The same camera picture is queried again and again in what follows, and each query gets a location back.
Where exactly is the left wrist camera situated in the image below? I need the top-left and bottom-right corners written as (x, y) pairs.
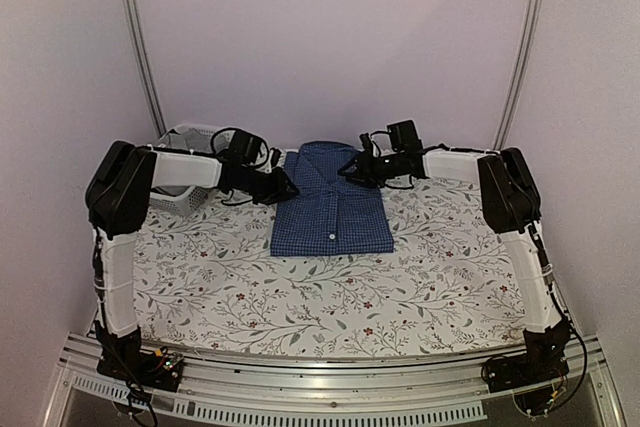
top-left (268, 147), bottom-right (282, 170)

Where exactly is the white plastic basket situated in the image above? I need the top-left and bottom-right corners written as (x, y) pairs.
top-left (149, 124), bottom-right (223, 217)

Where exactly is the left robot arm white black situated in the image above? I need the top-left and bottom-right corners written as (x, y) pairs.
top-left (85, 130), bottom-right (299, 340)

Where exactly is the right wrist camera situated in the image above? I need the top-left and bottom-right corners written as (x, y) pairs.
top-left (359, 133), bottom-right (375, 156)

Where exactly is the floral patterned table mat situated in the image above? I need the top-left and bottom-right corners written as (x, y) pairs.
top-left (105, 176), bottom-right (525, 358)

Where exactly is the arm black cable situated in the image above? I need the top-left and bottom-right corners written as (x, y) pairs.
top-left (209, 126), bottom-right (241, 153)
top-left (372, 129), bottom-right (501, 154)

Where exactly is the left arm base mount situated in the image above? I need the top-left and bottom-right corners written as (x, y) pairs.
top-left (97, 345), bottom-right (184, 392)

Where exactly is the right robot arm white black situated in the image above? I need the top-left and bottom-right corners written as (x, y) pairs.
top-left (338, 120), bottom-right (571, 383)

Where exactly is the grey folded shirt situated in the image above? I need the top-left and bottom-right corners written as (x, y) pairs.
top-left (157, 129), bottom-right (202, 150)

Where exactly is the aluminium front rail frame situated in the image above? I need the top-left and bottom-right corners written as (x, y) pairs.
top-left (43, 334), bottom-right (627, 426)

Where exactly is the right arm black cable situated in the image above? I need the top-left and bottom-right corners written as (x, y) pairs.
top-left (372, 129), bottom-right (501, 154)

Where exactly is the aluminium corner post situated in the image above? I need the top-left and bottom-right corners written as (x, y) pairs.
top-left (122, 0), bottom-right (167, 137)
top-left (493, 0), bottom-right (543, 150)

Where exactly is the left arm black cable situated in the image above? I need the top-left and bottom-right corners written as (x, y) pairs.
top-left (209, 126), bottom-right (241, 153)

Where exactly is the left aluminium corner post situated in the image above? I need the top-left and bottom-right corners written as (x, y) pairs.
top-left (122, 0), bottom-right (167, 137)

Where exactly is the right aluminium corner post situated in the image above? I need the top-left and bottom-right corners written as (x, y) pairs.
top-left (493, 0), bottom-right (543, 150)

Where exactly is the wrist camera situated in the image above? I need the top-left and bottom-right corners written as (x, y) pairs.
top-left (268, 147), bottom-right (282, 170)
top-left (359, 133), bottom-right (375, 156)

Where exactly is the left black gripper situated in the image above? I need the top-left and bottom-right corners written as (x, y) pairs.
top-left (239, 166), bottom-right (299, 206)

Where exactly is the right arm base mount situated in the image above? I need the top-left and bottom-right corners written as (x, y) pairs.
top-left (481, 349), bottom-right (569, 393)

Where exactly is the blue plaid long sleeve shirt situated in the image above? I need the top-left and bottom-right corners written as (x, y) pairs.
top-left (270, 141), bottom-right (394, 257)

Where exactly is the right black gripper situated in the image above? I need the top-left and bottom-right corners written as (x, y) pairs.
top-left (339, 149), bottom-right (405, 189)

